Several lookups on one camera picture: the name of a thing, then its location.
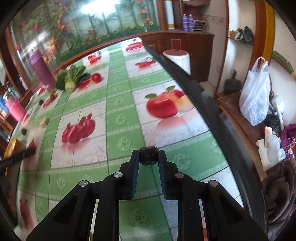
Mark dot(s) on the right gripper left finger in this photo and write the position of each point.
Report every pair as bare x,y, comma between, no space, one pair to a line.
90,209

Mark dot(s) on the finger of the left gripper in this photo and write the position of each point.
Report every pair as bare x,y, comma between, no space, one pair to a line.
16,158

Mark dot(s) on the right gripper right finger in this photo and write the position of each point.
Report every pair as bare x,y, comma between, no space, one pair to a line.
206,211

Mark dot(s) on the beige sugarcane piece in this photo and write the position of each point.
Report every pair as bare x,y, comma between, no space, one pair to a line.
44,122

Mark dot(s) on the dark passion fruit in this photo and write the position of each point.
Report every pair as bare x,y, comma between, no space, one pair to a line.
148,155

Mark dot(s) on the white foam tray yellow tape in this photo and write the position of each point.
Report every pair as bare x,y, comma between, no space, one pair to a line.
14,146

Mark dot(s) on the pink jar knitted sleeve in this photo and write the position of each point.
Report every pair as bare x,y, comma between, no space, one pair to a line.
15,108

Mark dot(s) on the purple thermos bottle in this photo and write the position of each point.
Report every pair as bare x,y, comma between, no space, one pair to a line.
42,70

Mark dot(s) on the green bok choy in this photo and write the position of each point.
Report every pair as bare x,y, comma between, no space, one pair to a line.
68,80

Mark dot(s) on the cherry tomato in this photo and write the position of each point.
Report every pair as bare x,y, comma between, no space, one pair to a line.
96,77

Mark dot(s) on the white plastic bag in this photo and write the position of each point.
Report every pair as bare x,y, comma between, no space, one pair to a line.
254,98

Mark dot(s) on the purple spray cans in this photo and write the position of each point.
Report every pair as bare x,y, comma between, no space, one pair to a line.
188,23

